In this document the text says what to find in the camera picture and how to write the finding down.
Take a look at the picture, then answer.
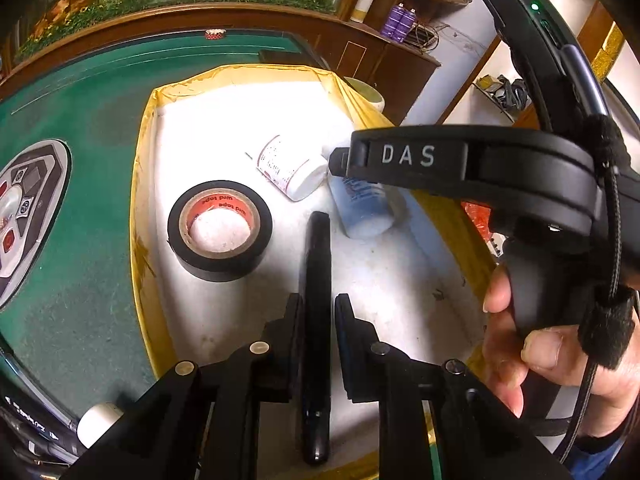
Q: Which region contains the black marker with white print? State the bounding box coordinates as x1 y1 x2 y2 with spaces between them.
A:
0 394 78 433

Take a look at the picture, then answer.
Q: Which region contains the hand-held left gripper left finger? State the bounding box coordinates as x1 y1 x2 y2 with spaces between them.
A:
60 292 306 480

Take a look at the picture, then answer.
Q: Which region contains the yellow tray with white lining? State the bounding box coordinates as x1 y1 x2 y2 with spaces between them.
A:
129 62 498 480

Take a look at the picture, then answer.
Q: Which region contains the green mahjong table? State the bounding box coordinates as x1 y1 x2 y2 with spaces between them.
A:
0 27 446 480

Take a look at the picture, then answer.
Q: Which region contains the black pen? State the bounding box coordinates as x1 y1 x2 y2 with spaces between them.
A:
298 211 333 465

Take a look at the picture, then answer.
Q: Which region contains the black marker with white ends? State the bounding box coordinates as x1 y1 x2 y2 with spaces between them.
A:
30 402 124 461

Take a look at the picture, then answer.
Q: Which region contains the purple spray can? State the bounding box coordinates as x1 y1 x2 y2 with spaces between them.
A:
398 8 419 44
381 4 405 41

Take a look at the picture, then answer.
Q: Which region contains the grey table control panel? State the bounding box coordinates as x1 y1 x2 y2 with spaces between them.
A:
0 140 72 308

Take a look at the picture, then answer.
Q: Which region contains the white pill bottle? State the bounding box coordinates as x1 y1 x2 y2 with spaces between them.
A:
255 135 328 202

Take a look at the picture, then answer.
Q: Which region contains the blue label plastic bottle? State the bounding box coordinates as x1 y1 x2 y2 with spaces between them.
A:
322 130 396 240

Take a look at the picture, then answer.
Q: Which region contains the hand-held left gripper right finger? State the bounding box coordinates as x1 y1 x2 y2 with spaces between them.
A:
334 292 573 480

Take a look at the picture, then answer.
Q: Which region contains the low wooden cabinet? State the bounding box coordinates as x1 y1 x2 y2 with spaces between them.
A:
0 5 442 126

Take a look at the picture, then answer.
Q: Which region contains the red packet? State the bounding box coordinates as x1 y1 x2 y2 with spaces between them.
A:
460 202 501 256

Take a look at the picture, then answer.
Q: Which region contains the black electrical tape roll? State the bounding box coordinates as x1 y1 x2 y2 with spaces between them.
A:
167 180 273 283

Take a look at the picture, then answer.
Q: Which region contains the person's right hand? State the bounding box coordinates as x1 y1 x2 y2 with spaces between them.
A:
482 265 640 427

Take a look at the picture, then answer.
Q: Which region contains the tangled thin wire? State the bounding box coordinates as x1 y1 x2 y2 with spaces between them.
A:
407 22 488 56

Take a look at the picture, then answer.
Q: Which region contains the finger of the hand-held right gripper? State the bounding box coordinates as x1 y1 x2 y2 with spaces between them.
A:
327 146 354 179

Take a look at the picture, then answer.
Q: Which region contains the white cup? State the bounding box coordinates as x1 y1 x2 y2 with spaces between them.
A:
344 76 387 113

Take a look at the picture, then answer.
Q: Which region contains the dark clutter pile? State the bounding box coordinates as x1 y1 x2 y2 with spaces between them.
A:
475 74 532 122

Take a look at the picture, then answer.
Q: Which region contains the black braided cable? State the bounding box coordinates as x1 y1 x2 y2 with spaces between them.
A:
560 45 632 466

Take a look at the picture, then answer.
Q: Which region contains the wooden shelf unit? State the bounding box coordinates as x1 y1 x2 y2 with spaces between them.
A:
400 0 626 126

